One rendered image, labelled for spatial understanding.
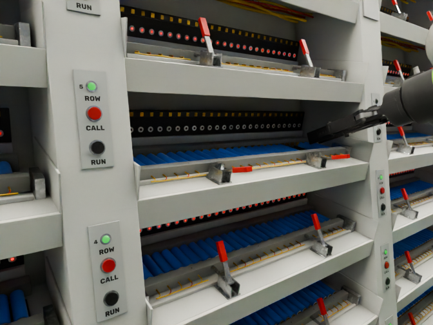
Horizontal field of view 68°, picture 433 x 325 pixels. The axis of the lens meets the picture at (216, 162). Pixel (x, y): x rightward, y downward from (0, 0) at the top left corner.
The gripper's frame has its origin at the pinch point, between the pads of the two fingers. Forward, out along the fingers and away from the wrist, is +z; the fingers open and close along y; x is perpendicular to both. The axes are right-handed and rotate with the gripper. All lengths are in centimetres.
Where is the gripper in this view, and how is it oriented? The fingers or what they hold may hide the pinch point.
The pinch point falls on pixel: (324, 134)
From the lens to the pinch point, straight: 83.6
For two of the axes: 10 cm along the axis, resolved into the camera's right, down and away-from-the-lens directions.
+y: -8.0, 0.9, -6.0
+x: 2.1, 9.7, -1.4
